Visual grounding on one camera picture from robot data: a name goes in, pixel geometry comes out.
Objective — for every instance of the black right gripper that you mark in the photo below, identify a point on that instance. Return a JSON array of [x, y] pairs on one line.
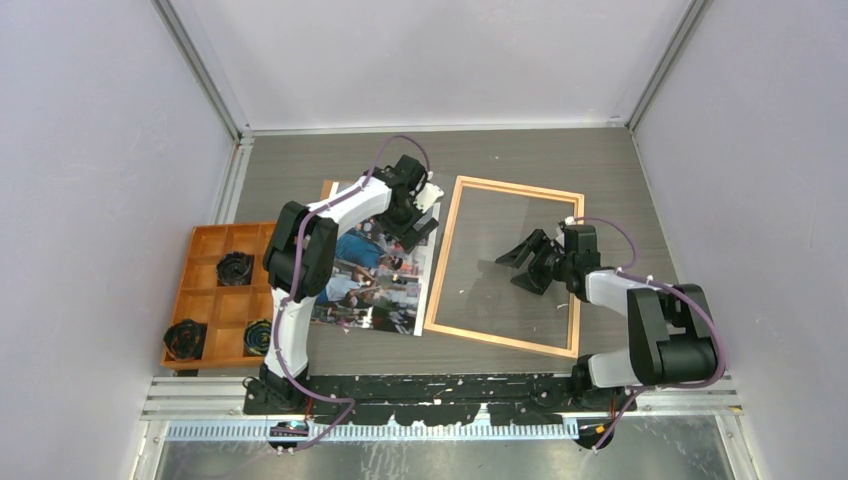
[[534, 243]]

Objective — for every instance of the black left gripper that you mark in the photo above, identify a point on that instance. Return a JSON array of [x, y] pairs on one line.
[[413, 237]]

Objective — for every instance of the printed photo with white border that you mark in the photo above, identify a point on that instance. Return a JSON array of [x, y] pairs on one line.
[[375, 283]]

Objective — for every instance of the clear plastic sheet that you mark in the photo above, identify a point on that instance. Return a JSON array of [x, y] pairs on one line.
[[497, 280]]

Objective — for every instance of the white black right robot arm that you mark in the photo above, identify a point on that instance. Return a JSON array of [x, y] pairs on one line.
[[671, 337]]

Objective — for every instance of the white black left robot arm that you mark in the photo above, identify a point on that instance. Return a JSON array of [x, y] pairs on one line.
[[308, 240]]

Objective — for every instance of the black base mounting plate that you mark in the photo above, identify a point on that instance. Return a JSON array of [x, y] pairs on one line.
[[433, 400]]

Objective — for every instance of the orange compartment tray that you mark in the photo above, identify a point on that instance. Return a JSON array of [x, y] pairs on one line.
[[224, 312]]

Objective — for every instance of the aluminium rail front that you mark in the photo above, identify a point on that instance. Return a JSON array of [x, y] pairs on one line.
[[211, 408]]

